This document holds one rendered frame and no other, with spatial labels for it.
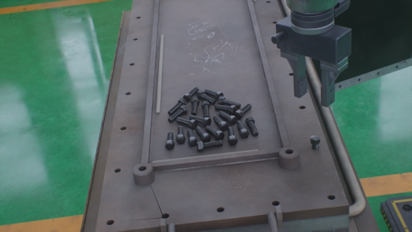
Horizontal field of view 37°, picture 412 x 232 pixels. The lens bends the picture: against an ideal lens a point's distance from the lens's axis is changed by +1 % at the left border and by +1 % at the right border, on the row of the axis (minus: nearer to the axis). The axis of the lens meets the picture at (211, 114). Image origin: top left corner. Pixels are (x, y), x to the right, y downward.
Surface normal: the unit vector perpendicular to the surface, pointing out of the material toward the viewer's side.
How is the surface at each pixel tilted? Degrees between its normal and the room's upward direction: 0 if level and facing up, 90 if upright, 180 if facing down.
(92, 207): 0
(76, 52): 0
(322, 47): 90
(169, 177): 0
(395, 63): 90
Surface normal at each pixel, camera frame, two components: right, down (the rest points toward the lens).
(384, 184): -0.11, -0.84
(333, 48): -0.67, 0.46
